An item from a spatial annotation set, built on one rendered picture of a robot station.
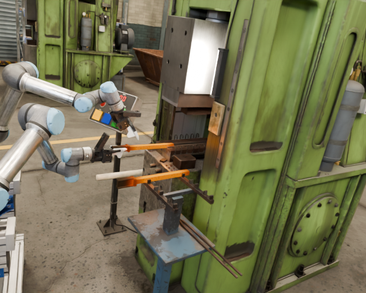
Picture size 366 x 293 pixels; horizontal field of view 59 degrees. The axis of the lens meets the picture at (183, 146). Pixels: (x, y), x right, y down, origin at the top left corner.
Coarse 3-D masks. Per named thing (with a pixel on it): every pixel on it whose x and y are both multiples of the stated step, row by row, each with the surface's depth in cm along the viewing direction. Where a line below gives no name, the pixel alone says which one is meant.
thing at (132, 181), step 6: (156, 174) 166; (162, 174) 167; (168, 174) 168; (174, 174) 170; (180, 174) 172; (186, 174) 175; (120, 180) 152; (126, 180) 155; (132, 180) 157; (138, 180) 158; (144, 180) 160; (156, 180) 164; (120, 186) 154; (126, 186) 156; (132, 186) 157
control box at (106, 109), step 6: (120, 96) 235; (126, 96) 233; (132, 96) 230; (126, 102) 231; (132, 102) 229; (138, 102) 231; (96, 108) 241; (102, 108) 239; (108, 108) 237; (126, 108) 230; (132, 108) 228; (138, 108) 234; (102, 114) 238; (96, 120) 238; (132, 120) 232; (108, 126) 232; (120, 132) 227; (126, 132) 231
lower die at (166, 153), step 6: (192, 138) 230; (198, 138) 232; (204, 138) 234; (192, 144) 213; (204, 144) 218; (156, 150) 215; (162, 150) 208; (168, 150) 201; (174, 150) 201; (180, 150) 203; (186, 150) 205; (192, 150) 208; (198, 150) 210; (168, 156) 202
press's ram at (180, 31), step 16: (176, 16) 183; (176, 32) 184; (192, 32) 170; (208, 32) 175; (224, 32) 180; (176, 48) 185; (192, 48) 173; (208, 48) 179; (176, 64) 186; (192, 64) 177; (208, 64) 183; (160, 80) 204; (176, 80) 188; (192, 80) 181; (208, 80) 187
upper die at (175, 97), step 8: (168, 88) 196; (168, 96) 196; (176, 96) 189; (184, 96) 189; (192, 96) 192; (200, 96) 195; (208, 96) 198; (176, 104) 190; (184, 104) 191; (192, 104) 194; (200, 104) 197; (208, 104) 200
